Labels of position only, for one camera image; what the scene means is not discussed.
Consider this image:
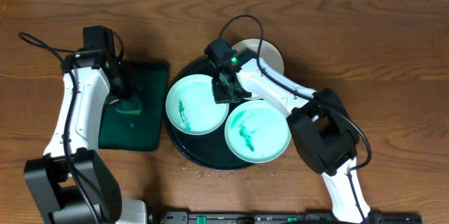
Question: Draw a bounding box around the mint plate front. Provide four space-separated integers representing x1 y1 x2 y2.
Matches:
224 100 291 163

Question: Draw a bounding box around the black rectangular water tray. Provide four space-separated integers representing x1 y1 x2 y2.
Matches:
99 61 169 152

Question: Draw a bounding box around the white plate rear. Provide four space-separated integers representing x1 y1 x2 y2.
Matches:
232 39 285 75

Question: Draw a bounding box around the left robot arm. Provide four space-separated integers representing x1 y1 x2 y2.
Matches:
24 49 148 223

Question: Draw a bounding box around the mint plate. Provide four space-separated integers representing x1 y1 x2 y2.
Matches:
165 74 229 136
224 100 291 163

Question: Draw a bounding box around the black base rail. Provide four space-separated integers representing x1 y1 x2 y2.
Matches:
158 211 423 224

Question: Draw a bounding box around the green scrubbing sponge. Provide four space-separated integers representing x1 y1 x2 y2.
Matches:
115 95 142 115

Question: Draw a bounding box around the round black serving tray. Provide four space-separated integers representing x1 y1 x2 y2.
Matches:
165 58 256 171

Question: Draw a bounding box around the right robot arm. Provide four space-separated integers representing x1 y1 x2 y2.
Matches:
204 48 370 223

